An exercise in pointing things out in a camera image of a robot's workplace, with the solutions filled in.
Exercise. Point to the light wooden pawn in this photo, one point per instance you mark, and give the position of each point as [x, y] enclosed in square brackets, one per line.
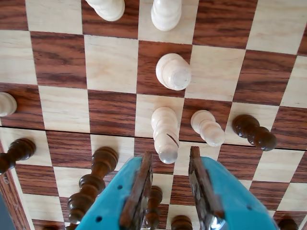
[7, 104]
[166, 14]
[204, 122]
[108, 9]

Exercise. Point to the dark wooden queen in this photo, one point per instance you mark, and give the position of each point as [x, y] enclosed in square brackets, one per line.
[103, 160]

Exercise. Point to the dark wooden pawn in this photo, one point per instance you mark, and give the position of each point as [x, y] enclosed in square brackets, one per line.
[287, 224]
[21, 148]
[156, 194]
[247, 127]

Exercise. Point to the wooden chessboard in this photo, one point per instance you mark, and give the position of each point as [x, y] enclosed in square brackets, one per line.
[108, 62]

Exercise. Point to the dark wooden knight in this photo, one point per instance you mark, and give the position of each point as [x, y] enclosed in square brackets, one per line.
[181, 222]

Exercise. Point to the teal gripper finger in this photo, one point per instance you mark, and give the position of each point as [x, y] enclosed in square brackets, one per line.
[235, 206]
[110, 203]

